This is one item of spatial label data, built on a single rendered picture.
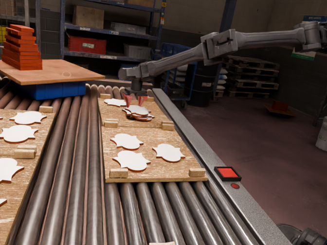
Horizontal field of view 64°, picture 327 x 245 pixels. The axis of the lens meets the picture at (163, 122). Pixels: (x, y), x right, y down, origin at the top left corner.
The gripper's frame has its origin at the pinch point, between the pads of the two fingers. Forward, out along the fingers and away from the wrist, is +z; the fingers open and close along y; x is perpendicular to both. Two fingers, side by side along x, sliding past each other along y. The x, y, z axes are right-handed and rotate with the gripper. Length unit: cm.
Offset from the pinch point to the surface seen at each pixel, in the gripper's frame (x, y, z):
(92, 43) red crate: 365, 126, 18
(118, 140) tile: -27.9, -22.7, 3.0
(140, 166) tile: -48, -25, 3
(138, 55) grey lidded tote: 345, 214, 31
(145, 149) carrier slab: -36.7, -15.4, 3.8
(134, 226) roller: -69, -39, 5
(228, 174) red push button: -63, 5, 4
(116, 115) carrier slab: -1.1, -10.3, 4.2
